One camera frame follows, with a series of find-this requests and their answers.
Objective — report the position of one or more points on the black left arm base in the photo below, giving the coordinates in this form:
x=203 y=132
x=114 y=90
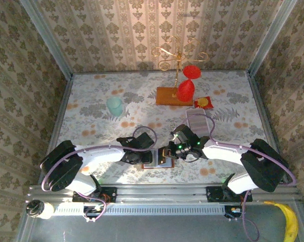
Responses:
x=107 y=195

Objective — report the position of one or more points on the grey metal shelf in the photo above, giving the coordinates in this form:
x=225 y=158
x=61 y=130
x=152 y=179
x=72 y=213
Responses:
x=154 y=229

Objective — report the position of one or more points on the teal translucent cup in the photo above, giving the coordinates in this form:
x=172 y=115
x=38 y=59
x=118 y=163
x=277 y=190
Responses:
x=115 y=107

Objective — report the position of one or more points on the yellow banana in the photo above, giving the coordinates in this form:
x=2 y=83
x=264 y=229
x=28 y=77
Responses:
x=291 y=221

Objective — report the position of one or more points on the white bottle with black cap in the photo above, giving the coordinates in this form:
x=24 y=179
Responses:
x=43 y=210

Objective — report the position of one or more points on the gold jewelry stand wooden base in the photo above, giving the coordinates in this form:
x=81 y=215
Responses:
x=167 y=95

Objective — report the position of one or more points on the aluminium mounting rail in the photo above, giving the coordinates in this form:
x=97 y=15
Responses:
x=162 y=194

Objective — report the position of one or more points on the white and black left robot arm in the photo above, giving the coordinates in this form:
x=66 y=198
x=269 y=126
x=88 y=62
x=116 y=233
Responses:
x=101 y=153

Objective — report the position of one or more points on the grey metal frame post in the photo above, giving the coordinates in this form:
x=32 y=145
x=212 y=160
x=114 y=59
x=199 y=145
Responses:
x=273 y=37
x=46 y=37

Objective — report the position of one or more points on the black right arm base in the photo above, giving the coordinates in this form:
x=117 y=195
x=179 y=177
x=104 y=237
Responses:
x=215 y=194

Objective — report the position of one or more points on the dark credit card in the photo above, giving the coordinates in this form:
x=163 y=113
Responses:
x=162 y=159

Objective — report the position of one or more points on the brown leather card holder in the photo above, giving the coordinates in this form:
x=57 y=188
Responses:
x=170 y=164

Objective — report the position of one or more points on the red packet with gold coin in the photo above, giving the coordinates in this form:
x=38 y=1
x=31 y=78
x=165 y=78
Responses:
x=203 y=103

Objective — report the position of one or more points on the red plastic goblet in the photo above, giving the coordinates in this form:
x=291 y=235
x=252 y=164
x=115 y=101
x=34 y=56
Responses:
x=186 y=89

